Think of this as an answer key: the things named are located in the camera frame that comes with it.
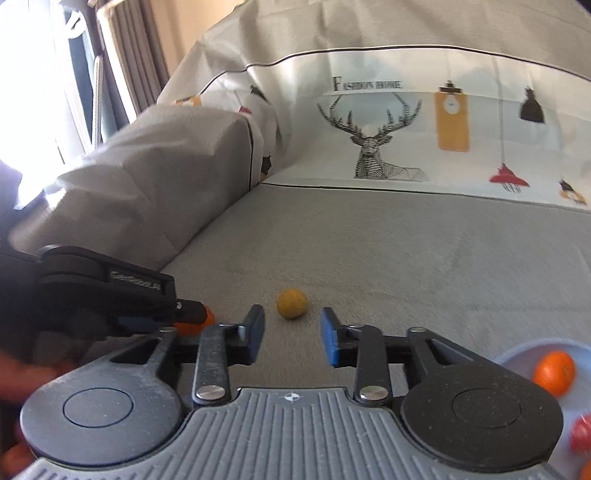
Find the orange tangerine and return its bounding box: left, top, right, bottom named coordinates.
left=532, top=351, right=577, bottom=398
left=173, top=306, right=215, bottom=337
left=579, top=460, right=591, bottom=480

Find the red round fruit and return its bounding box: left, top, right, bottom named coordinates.
left=569, top=414, right=591, bottom=455

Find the left hand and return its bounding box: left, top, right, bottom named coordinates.
left=1, top=351, right=76, bottom=479

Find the light blue plate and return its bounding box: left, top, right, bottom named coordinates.
left=495, top=338, right=590, bottom=479

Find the small brown round fruit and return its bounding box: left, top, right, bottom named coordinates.
left=276, top=288, right=308, bottom=320

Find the grey patterned sofa cover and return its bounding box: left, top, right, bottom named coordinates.
left=9, top=1, right=590, bottom=387

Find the grey curtain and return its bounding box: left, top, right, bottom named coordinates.
left=57, top=1, right=169, bottom=145

